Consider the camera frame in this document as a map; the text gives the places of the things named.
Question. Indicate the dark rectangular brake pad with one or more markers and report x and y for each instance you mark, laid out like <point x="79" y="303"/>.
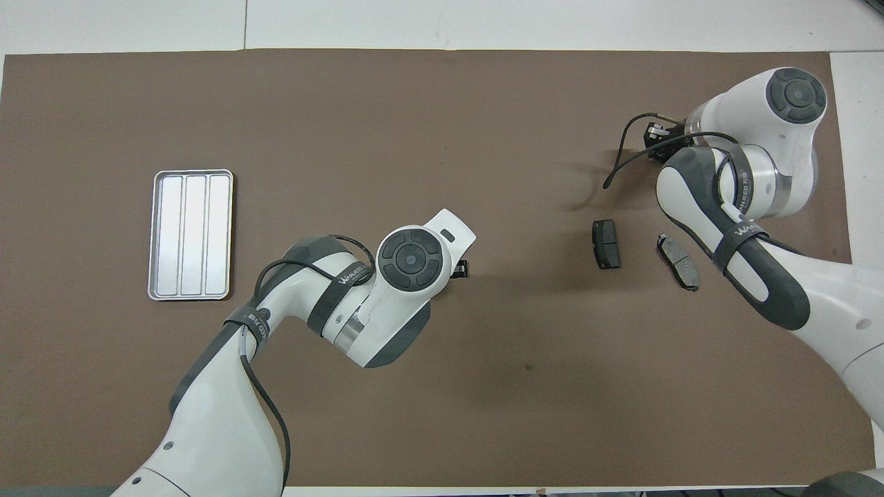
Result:
<point x="606" y="245"/>

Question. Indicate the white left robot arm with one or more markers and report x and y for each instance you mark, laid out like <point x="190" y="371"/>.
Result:
<point x="221" y="414"/>

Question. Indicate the brown table mat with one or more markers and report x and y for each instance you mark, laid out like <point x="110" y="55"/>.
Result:
<point x="414" y="138"/>

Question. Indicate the silver metal tray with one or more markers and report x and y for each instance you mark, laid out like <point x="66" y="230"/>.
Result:
<point x="192" y="235"/>

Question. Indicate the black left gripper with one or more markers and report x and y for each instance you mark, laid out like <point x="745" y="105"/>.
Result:
<point x="461" y="269"/>

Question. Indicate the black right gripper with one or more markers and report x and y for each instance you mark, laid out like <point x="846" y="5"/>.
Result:
<point x="673" y="138"/>

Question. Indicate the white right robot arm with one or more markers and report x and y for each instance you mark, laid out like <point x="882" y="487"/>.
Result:
<point x="773" y="276"/>

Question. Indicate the dark curved brake pad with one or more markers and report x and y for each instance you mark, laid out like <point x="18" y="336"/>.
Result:
<point x="678" y="262"/>

